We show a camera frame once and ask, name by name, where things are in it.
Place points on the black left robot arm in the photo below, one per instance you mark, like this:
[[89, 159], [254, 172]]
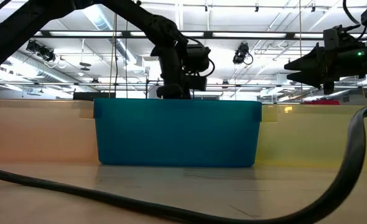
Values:
[[21, 28]]

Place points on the black beam with light strips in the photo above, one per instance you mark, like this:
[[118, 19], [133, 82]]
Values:
[[208, 35]]

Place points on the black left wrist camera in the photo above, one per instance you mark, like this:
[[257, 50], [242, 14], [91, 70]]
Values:
[[199, 59]]

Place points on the yellow translucent plastic bin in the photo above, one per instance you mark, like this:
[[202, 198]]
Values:
[[304, 137]]

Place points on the black rectangular box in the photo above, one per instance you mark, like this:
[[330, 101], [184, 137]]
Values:
[[90, 95]]

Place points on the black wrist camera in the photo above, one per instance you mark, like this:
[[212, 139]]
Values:
[[199, 59], [336, 35]]

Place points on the black mounted camera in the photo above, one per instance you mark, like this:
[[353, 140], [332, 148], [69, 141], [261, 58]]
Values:
[[43, 53], [241, 53]]

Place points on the blue plastic bin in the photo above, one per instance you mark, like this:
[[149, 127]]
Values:
[[177, 133]]

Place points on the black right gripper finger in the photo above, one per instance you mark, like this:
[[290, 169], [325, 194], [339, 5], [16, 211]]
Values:
[[312, 78], [312, 60]]

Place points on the silver ceiling duct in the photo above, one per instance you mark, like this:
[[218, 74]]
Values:
[[46, 73], [121, 49]]

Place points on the orange translucent plastic bin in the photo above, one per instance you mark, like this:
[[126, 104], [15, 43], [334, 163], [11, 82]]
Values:
[[37, 133]]

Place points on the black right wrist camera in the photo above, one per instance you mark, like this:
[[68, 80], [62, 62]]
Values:
[[336, 35]]

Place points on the round black ceiling fixture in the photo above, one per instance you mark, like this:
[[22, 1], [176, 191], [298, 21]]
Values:
[[85, 64]]

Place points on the red storage bins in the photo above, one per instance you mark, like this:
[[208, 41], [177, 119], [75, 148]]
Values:
[[323, 102]]

